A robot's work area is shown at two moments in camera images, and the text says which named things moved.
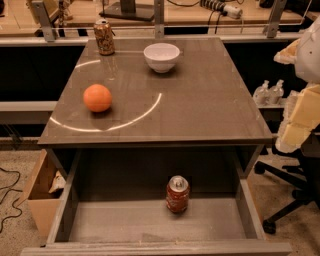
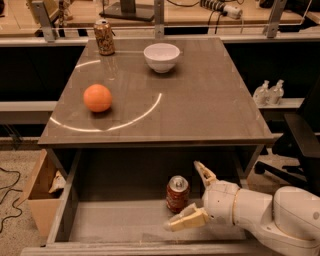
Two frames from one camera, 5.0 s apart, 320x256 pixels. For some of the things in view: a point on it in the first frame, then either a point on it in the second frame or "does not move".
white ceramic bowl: [161, 56] does not move
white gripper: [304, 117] → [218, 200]
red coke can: [177, 194] does not move
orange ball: [97, 97] does not move
